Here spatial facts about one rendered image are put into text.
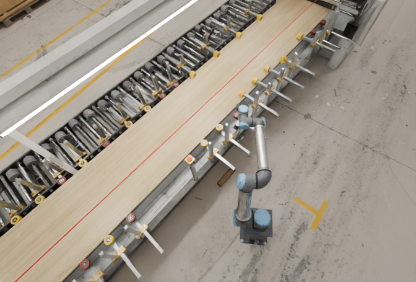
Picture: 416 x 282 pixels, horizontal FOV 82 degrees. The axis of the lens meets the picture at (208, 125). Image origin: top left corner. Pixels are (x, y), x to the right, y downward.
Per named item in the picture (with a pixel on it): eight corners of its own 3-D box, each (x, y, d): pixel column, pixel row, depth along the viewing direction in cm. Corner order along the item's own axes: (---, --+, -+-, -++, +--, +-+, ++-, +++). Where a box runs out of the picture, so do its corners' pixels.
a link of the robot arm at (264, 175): (274, 186, 174) (265, 114, 214) (257, 185, 175) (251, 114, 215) (272, 192, 183) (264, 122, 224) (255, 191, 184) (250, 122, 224)
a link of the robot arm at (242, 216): (251, 230, 225) (259, 185, 173) (232, 229, 226) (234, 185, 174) (250, 214, 236) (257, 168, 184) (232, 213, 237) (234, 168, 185)
